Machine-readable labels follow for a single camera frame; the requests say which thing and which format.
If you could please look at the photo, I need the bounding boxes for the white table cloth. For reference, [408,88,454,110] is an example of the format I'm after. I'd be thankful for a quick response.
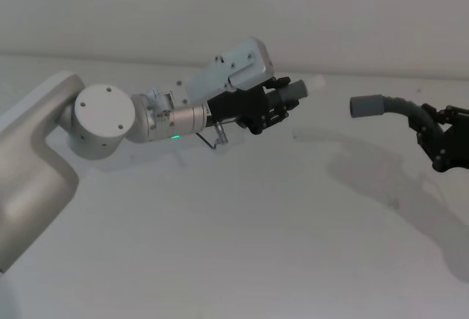
[0,53,469,319]

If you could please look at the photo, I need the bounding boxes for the white curtain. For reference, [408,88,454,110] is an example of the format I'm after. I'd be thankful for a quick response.
[0,0,469,80]

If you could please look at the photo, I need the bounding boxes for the grey corrugated hose with cuff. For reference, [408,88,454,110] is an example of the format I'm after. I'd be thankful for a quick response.
[349,93,446,140]

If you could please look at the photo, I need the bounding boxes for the short grey tube piece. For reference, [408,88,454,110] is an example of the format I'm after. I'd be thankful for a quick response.
[269,78,311,107]

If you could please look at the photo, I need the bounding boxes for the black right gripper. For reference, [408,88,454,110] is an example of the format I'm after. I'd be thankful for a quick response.
[415,102,469,173]

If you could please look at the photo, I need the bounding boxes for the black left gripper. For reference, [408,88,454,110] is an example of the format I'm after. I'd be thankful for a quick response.
[206,75,300,136]

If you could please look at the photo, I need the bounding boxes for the thin dark cable silver plug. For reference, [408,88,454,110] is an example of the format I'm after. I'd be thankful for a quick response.
[195,122,229,150]

